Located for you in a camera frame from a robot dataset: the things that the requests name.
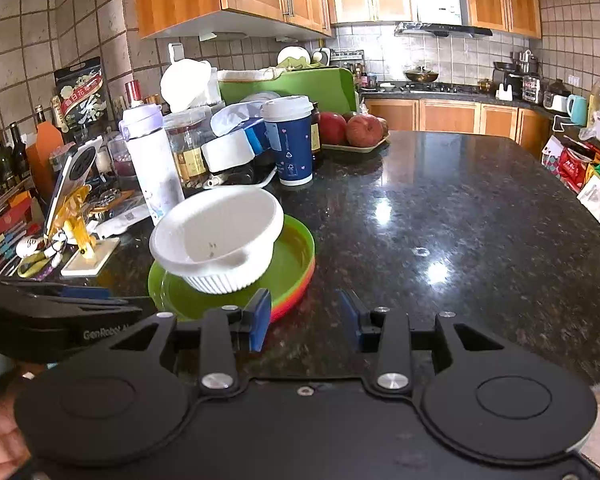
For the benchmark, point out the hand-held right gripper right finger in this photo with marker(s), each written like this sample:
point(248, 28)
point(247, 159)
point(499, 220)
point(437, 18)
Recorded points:
point(350, 317)

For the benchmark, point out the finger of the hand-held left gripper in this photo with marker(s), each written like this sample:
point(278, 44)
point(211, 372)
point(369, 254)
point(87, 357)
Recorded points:
point(55, 297)

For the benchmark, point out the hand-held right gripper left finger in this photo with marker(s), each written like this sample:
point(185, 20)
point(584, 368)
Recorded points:
point(260, 320)

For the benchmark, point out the red plastic plate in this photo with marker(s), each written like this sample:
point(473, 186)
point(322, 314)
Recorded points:
point(287, 312)

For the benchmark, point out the orange plastic plate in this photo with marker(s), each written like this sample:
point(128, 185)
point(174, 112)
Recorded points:
point(302, 286)

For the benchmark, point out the white plastic bowl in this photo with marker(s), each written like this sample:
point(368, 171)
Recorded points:
point(220, 282)
point(215, 230)

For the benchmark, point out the green plastic plate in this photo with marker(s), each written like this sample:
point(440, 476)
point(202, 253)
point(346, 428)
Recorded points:
point(290, 245)

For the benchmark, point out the small white toy figure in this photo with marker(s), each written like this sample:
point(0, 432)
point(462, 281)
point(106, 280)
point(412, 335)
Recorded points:
point(30, 248)

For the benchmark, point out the yellow phone stand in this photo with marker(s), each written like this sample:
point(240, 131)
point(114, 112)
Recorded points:
point(82, 235)

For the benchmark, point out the white paper packet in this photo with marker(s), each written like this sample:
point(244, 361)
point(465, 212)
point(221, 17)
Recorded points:
point(125, 220)

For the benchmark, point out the white phone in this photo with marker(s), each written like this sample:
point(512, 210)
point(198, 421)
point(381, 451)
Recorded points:
point(72, 175)

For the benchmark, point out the orange carton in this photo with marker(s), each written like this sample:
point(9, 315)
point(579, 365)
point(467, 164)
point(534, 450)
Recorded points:
point(47, 152)

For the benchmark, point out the black takeaway tray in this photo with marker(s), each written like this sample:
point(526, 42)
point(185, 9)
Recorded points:
point(240, 176)

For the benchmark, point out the dark wine bottle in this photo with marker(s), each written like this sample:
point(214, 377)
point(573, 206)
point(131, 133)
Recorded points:
point(20, 150)
point(1, 157)

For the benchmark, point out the white water bottle lilac lid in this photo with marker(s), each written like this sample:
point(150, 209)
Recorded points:
point(147, 170)

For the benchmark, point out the beige fruit tray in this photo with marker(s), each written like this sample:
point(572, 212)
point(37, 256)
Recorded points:
point(355, 149)

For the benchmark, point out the blue and white tissue pack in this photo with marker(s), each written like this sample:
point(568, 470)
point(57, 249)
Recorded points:
point(235, 147)

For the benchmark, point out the blue paper cup white lid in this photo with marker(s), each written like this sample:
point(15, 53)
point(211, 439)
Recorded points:
point(292, 147)

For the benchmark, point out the glass jar yellow label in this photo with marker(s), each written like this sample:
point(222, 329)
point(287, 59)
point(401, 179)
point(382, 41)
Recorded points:
point(187, 152)

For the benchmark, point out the red apple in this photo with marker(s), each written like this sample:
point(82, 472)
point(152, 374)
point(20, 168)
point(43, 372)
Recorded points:
point(364, 131)
point(331, 128)

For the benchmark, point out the dark sauce jar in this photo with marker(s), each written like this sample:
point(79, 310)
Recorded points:
point(315, 130)

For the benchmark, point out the brown kiwi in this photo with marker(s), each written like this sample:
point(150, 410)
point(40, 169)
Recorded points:
point(384, 125)

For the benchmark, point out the black printed snack bag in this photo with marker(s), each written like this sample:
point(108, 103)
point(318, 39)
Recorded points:
point(80, 95)

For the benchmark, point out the wooden base cabinets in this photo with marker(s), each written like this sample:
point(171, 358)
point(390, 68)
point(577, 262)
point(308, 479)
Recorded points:
point(450, 116)

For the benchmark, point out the green cutting board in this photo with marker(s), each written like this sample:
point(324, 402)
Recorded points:
point(310, 90)

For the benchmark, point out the gas stove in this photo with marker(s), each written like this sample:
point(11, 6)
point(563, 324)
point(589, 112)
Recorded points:
point(430, 87)

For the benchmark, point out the beige cloth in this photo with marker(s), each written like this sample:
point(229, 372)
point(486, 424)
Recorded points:
point(250, 75)

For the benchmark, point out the white plastic bag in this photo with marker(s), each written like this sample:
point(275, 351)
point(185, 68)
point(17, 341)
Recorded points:
point(187, 85)

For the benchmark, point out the wok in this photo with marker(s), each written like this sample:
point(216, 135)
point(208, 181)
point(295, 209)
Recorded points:
point(421, 75)

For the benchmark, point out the spice rack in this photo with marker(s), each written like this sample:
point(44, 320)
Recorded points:
point(347, 58)

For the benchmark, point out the patterned gift bag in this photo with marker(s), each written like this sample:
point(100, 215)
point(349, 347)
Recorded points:
point(550, 152)

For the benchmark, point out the white rice cooker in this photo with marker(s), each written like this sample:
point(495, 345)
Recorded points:
point(321, 56)

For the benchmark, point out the white dish on rack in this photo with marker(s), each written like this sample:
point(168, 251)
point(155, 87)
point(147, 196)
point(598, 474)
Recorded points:
point(294, 55)

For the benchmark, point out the red package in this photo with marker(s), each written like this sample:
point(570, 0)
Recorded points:
point(572, 164)

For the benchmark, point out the small white stand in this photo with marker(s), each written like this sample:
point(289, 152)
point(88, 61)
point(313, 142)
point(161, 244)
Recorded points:
point(505, 93)

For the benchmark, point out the white box with window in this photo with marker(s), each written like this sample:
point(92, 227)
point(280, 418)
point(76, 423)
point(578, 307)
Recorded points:
point(597, 201)

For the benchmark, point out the black coffee machine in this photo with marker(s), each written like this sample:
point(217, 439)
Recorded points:
point(510, 80)

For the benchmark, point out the clear plastic container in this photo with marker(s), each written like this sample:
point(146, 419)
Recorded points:
point(531, 90)

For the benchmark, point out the white kettle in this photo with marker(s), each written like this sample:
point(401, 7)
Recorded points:
point(557, 100)

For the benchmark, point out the range hood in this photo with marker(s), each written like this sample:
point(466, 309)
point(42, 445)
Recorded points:
point(440, 27)

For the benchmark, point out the teal mug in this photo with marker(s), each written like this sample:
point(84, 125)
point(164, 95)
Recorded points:
point(577, 110)

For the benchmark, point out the stainless steel pot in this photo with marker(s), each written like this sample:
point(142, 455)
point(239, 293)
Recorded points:
point(525, 62)

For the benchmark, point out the plastic oil bottle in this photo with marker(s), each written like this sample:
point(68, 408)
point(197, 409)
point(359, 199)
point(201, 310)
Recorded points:
point(599, 101)

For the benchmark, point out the white wall socket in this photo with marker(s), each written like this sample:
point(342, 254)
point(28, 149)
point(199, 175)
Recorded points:
point(175, 51)

